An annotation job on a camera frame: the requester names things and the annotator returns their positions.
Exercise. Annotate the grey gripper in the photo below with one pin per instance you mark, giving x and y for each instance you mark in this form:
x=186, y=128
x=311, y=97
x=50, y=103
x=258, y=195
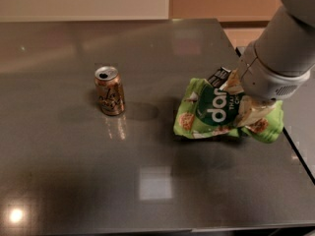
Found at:
x=265, y=77

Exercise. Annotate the green rice chip bag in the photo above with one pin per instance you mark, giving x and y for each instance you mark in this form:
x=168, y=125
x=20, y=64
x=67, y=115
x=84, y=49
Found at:
x=207, y=112

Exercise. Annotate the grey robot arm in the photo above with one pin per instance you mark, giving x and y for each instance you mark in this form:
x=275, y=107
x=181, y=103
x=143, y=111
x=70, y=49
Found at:
x=274, y=66

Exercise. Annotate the black rxbar chocolate bar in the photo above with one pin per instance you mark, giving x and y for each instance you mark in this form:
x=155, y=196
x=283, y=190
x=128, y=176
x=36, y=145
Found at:
x=219, y=77

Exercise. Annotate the grey side table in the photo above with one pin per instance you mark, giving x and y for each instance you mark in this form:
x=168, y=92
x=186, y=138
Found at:
x=299, y=126

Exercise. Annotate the orange sparkling water can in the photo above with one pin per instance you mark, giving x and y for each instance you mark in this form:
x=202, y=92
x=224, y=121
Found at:
x=109, y=88

